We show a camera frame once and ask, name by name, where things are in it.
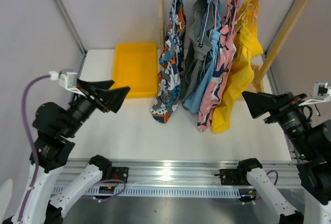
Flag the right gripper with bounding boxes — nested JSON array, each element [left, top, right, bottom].
[[242, 89, 317, 157]]

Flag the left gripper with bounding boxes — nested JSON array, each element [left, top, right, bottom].
[[63, 78, 131, 137]]

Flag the pink shark print shorts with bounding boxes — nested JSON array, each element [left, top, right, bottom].
[[197, 0, 236, 132]]

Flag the yellow shorts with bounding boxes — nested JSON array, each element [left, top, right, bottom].
[[211, 0, 263, 133]]

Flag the light blue shorts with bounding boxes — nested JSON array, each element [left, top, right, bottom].
[[182, 0, 221, 114]]

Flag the pink hanger of blue shorts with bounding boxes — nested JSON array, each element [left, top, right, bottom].
[[214, 0, 219, 30]]

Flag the pink hanger of yellow shorts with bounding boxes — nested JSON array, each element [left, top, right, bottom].
[[243, 0, 260, 34]]

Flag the blue hanger of grey shorts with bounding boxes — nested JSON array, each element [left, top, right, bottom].
[[199, 0, 212, 44]]

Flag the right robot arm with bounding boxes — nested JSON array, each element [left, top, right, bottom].
[[217, 83, 330, 223]]

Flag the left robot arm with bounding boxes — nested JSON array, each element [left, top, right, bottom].
[[1, 75, 130, 223]]

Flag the multicolour patterned shorts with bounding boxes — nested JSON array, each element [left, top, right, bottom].
[[150, 0, 186, 124]]

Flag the grey shorts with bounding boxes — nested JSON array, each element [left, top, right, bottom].
[[180, 0, 211, 102]]

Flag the pink hanger of shark shorts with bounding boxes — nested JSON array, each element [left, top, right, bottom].
[[229, 0, 240, 35]]

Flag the yellow plastic tray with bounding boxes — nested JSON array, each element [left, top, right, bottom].
[[112, 42, 158, 98]]

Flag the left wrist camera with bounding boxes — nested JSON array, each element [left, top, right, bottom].
[[49, 69, 79, 93]]

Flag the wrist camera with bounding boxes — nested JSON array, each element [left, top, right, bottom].
[[49, 69, 79, 93], [299, 81, 330, 106]]

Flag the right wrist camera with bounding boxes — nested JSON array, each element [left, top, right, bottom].
[[299, 81, 330, 106]]

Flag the aluminium mounting rail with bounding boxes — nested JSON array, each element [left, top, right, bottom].
[[111, 159, 301, 189]]

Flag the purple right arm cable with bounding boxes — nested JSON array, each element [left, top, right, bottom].
[[266, 170, 279, 187]]

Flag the aluminium frame post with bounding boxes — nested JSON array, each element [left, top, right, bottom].
[[52, 0, 86, 56]]

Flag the white slotted cable duct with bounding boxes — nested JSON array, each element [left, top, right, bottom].
[[85, 185, 241, 199]]

